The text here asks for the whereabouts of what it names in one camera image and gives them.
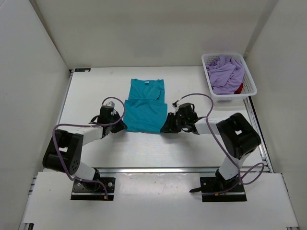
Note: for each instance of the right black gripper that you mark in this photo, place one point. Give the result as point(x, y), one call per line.
point(170, 127)

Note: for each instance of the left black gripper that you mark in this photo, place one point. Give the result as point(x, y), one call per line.
point(121, 126)

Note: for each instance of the teal t-shirt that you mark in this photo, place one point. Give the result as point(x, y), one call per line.
point(146, 110)

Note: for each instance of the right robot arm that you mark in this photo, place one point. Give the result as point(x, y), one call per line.
point(236, 137)

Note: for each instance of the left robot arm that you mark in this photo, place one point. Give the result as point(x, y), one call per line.
point(63, 153)

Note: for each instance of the black label sticker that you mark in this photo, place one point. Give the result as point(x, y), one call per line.
point(82, 70)

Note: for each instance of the lavender t-shirt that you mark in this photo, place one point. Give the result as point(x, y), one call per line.
point(226, 74)

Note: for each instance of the red garment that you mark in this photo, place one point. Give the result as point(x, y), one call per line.
point(239, 90)

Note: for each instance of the white plastic basket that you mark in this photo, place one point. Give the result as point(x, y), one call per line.
point(249, 88)

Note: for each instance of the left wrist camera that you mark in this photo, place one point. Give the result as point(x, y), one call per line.
point(110, 104)

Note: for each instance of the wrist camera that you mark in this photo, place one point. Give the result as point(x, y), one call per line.
point(176, 105)
point(110, 104)

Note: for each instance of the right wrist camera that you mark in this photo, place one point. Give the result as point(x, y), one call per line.
point(176, 105)

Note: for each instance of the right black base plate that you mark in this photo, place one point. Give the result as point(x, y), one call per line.
point(211, 192)

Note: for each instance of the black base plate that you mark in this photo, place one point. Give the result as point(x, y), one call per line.
point(94, 191)
point(211, 192)

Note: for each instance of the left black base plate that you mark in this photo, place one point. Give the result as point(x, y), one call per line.
point(94, 191)

